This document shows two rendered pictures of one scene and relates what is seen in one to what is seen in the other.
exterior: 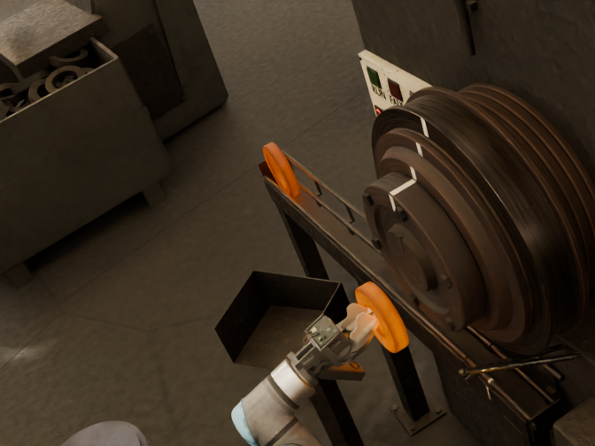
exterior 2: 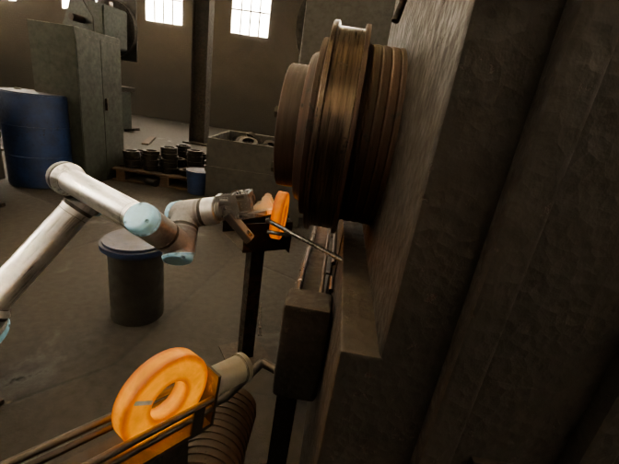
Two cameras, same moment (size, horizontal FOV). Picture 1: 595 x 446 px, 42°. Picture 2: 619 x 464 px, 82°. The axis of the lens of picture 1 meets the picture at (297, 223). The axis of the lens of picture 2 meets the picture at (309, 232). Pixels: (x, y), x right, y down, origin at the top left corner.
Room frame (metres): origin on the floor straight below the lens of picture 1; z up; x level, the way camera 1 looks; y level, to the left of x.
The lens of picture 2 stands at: (0.11, -0.49, 1.18)
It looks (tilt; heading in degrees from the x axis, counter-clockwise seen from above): 20 degrees down; 16
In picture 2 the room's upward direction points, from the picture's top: 9 degrees clockwise
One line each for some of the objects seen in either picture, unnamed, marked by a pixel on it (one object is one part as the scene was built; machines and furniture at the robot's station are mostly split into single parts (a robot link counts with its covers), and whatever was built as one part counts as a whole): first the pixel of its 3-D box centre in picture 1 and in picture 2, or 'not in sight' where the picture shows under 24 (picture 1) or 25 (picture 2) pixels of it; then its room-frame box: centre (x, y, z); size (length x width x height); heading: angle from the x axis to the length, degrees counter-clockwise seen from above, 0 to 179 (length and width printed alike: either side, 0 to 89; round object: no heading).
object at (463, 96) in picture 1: (506, 200); (367, 139); (0.99, -0.34, 1.11); 0.47 x 0.10 x 0.47; 14
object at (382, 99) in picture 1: (405, 108); not in sight; (1.32, -0.29, 1.15); 0.26 x 0.02 x 0.18; 14
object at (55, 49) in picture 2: not in sight; (84, 109); (3.14, 3.08, 0.75); 0.70 x 0.48 x 1.50; 14
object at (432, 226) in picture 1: (419, 253); (293, 127); (0.95, -0.17, 1.11); 0.28 x 0.06 x 0.28; 14
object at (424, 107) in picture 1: (467, 224); (333, 133); (0.97, -0.26, 1.11); 0.47 x 0.06 x 0.47; 14
